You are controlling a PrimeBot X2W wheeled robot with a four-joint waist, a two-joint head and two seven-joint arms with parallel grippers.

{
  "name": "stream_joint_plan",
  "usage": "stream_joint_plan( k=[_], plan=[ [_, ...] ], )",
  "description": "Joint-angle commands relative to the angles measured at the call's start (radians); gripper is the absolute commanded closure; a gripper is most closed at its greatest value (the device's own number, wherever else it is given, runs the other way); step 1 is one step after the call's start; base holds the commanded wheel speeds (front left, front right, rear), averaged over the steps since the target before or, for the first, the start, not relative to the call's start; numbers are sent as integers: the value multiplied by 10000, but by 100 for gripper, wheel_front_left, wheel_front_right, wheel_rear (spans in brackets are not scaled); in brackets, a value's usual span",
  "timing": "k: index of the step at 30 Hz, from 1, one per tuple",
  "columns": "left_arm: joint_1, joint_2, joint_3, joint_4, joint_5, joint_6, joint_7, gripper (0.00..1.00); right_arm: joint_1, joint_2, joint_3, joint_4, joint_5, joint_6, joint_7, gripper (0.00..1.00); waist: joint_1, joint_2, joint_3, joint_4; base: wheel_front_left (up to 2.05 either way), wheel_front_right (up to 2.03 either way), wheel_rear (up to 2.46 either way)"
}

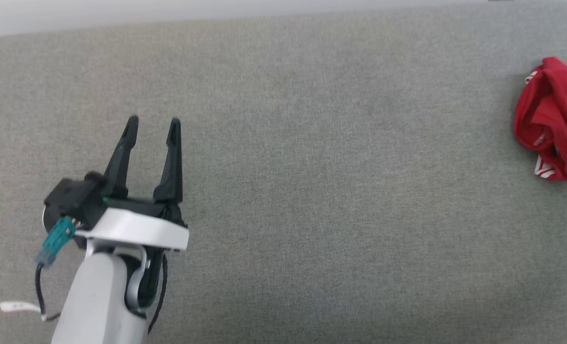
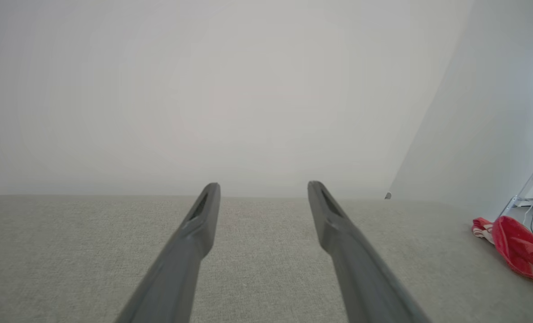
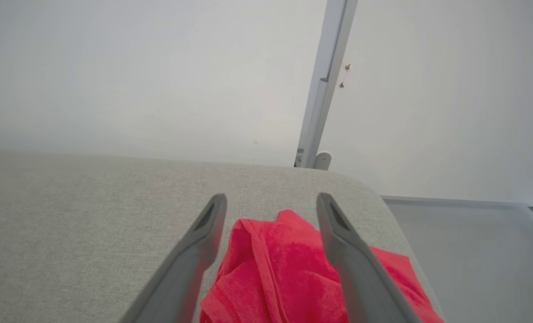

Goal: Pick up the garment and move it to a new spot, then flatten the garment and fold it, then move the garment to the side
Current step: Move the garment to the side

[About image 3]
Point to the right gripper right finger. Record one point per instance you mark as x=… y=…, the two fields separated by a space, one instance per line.
x=360 y=273

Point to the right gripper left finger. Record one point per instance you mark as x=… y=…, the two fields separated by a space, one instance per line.
x=190 y=260

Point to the red garment with white trim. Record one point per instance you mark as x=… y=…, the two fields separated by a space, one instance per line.
x=275 y=269

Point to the white round post fitting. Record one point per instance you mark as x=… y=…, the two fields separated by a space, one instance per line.
x=323 y=160

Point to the grey metal frame post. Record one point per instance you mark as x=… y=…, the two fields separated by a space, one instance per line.
x=329 y=67

